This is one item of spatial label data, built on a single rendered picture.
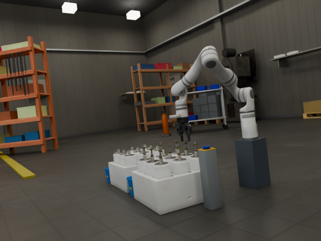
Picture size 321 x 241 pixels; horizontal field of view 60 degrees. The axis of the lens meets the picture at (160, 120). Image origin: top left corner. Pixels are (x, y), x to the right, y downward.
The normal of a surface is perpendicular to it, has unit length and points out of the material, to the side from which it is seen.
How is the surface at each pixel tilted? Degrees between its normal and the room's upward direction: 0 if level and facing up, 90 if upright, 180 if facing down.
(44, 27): 90
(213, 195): 90
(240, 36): 90
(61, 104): 90
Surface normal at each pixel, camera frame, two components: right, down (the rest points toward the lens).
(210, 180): 0.44, -0.03
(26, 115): -0.16, 0.04
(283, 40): -0.83, 0.11
